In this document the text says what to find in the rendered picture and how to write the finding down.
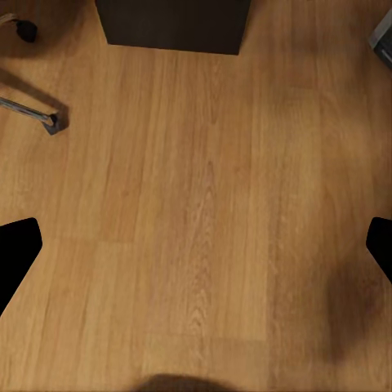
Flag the swivel chair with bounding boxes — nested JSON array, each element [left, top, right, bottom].
[[0, 11, 65, 136]]

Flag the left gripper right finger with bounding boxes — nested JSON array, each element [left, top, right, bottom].
[[366, 217, 392, 283]]

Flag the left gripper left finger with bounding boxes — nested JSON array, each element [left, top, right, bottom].
[[0, 217, 42, 316]]

